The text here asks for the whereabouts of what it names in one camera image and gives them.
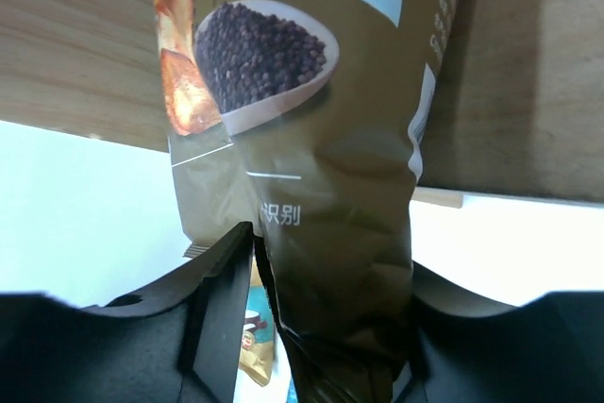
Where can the large kettle cooked chips bag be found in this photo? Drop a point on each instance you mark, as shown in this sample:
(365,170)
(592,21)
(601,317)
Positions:
(258,340)

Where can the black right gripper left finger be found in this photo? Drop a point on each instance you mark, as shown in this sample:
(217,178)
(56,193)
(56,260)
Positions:
(176,339)

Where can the olive light-blue chips bag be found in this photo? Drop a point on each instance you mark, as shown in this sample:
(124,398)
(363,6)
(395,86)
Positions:
(304,118)

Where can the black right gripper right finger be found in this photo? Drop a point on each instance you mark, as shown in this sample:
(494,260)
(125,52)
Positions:
(470,348)

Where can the wooden two-tier shelf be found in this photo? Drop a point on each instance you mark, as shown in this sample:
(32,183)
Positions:
(518,109)

